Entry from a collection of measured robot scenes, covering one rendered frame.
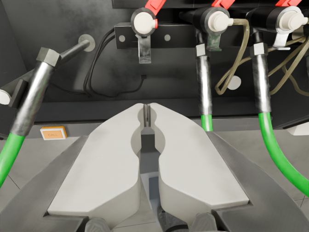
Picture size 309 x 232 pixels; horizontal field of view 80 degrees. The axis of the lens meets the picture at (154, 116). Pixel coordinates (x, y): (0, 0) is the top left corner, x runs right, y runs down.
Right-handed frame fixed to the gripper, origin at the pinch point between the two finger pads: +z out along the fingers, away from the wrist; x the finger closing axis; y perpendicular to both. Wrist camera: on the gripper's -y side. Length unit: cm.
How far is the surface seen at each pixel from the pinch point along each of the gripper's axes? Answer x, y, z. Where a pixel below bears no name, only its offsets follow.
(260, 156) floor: 111, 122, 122
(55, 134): -21.4, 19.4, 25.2
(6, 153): -14.0, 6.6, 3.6
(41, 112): -27.4, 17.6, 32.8
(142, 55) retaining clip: -0.3, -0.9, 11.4
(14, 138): -13.4, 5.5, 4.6
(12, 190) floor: -140, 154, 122
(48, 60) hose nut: -10.2, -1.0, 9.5
